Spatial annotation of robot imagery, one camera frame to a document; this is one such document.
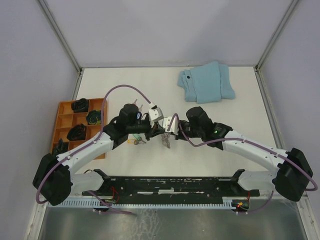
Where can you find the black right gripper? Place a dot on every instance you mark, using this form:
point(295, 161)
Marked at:
point(179, 136)

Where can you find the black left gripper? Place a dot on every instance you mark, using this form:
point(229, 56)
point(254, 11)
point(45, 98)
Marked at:
point(153, 132)

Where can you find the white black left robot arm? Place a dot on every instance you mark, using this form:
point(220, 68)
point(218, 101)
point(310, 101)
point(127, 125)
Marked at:
point(57, 176)

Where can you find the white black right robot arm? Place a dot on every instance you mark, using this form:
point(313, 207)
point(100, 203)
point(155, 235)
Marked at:
point(287, 172)

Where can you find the key with green tag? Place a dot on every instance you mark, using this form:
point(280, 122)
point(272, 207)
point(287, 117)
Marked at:
point(137, 137)

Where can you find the light blue folded cloth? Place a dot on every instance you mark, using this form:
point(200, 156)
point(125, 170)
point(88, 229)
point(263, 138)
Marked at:
point(207, 83)

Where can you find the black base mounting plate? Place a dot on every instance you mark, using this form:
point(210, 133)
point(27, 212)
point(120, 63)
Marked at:
point(213, 186)

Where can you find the orange compartment tray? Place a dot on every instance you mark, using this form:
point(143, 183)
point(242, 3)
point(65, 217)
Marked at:
point(77, 121)

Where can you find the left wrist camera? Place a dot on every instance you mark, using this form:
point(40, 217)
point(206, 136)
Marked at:
point(155, 114)

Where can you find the aluminium frame rail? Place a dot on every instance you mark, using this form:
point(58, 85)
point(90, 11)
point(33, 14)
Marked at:
point(290, 71)

